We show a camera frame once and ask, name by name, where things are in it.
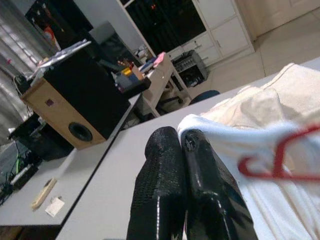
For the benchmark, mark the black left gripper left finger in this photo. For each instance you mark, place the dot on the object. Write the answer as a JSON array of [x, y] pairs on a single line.
[[157, 180]]

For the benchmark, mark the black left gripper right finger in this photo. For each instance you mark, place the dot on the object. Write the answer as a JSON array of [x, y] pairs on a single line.
[[212, 200]]

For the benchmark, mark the white t-shirt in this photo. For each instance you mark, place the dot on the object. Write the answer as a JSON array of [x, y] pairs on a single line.
[[275, 212]]

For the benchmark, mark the red plastic hanger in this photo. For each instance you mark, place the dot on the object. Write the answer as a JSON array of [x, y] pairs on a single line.
[[278, 160]]

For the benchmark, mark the grey work table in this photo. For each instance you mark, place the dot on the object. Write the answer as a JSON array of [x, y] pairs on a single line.
[[82, 175]]

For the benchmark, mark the white desk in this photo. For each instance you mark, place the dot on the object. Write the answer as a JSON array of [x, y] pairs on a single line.
[[160, 82]]

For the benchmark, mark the black desk organizer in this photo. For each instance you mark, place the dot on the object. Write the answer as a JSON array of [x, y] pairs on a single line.
[[135, 85]]

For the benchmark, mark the dark blue round stool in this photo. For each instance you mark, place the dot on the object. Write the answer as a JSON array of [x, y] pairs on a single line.
[[207, 95]]

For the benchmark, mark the small white paper card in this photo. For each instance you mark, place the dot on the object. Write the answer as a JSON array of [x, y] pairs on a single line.
[[55, 206]]

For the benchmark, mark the cream denim jeans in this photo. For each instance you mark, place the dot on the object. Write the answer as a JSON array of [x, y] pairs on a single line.
[[262, 105]]

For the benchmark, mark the beige remote control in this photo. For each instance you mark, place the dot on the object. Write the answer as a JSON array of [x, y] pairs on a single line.
[[43, 193]]

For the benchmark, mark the black speaker box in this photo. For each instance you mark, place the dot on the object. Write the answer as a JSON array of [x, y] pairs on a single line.
[[47, 145]]

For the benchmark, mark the black grey equipment box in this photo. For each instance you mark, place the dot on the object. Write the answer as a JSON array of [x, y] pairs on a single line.
[[190, 66]]

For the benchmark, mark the wooden speaker box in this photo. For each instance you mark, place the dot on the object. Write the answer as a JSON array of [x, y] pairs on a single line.
[[75, 95]]

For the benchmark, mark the pink notepad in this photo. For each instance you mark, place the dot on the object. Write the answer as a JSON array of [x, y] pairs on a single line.
[[160, 58]]

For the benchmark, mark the black electronic device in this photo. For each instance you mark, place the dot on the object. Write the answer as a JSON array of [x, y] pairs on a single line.
[[23, 177]]

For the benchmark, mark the black computer case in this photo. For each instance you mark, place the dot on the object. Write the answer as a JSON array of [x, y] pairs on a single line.
[[112, 42]]

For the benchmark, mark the silver foil sheet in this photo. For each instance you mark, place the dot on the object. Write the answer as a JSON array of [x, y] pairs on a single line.
[[62, 53]]

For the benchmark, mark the white storage cabinet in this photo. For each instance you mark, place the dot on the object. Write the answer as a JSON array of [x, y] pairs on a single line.
[[225, 35]]

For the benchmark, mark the black shelf unit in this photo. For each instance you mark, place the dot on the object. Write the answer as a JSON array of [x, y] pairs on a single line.
[[72, 15]]

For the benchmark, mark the grey patterned curtain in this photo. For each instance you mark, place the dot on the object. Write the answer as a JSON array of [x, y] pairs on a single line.
[[15, 50]]

